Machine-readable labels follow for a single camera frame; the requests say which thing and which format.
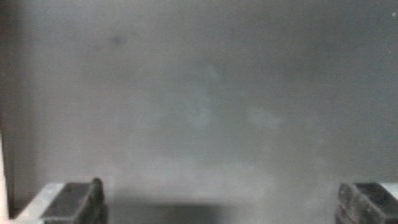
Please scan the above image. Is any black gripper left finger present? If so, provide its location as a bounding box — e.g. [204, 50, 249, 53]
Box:
[12, 178, 108, 224]

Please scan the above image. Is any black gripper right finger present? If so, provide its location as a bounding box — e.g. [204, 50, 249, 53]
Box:
[334, 182, 398, 224]

